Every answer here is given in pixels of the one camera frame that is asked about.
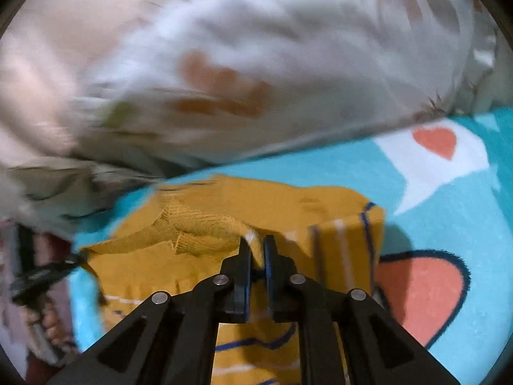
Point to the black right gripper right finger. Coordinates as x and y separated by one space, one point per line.
345 338

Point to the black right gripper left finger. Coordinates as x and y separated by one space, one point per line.
169 339

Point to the mustard striped knit sweater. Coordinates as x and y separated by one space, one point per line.
180 235

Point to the left hand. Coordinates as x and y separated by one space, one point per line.
49 328

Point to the cream pillow with black figure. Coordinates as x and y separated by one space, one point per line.
61 195

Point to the turquoise cartoon plush blanket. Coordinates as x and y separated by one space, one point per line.
420 218

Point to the white floral leaf pillow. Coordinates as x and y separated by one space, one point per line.
215 81

